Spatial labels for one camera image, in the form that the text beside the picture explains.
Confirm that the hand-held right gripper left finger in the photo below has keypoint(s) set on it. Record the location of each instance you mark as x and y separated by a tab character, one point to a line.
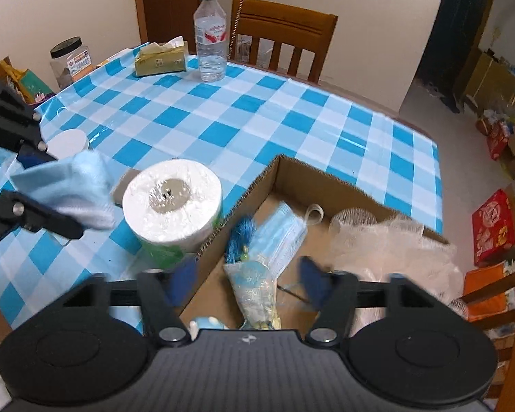
182	281

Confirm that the red printed box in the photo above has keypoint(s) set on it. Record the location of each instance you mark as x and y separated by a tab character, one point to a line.
493	227

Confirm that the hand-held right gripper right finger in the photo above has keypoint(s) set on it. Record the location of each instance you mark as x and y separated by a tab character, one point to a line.
313	279

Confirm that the white blue plush toy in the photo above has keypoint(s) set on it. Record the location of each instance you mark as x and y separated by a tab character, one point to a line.
206	324

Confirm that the brown wooden door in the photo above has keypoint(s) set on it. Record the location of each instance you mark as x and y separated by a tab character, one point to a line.
171	0

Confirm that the pink mesh bath loofah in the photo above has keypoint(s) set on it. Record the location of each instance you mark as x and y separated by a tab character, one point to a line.
390	257

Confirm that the clear jar with black lid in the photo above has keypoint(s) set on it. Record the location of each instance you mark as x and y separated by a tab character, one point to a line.
71	68

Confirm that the orange bag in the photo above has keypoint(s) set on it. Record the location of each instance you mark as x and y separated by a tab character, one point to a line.
485	283

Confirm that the gold tissue pack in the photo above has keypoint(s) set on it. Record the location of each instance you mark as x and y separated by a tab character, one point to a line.
161	62

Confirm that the cardboard box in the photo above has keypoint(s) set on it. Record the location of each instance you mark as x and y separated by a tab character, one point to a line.
309	180

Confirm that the blue white checked tablecloth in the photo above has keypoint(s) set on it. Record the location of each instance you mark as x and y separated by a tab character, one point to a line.
240	116

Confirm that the blue face mask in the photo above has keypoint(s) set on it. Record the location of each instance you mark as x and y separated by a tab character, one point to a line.
279	236
77	189

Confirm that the dark door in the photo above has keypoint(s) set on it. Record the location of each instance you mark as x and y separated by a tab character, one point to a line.
455	30

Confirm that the blue jar with white lid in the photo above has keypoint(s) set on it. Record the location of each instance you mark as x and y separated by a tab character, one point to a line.
68	141

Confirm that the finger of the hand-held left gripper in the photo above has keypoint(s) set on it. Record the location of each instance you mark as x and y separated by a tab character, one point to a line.
47	219
34	158

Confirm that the yellow paper bag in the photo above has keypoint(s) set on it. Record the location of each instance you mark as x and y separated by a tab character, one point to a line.
8	75

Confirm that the yellow wooden cabinet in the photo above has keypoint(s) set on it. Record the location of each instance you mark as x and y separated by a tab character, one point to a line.
489	77

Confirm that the red gift bag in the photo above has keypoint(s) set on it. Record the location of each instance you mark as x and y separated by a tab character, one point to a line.
495	137

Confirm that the wrapped toilet paper roll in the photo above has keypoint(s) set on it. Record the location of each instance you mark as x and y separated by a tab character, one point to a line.
171	206

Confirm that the clear plastic water bottle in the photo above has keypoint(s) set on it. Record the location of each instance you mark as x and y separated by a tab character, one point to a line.
210	43

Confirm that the pale sachet with blue tassel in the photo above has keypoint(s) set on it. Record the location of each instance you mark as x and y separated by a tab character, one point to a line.
253	287

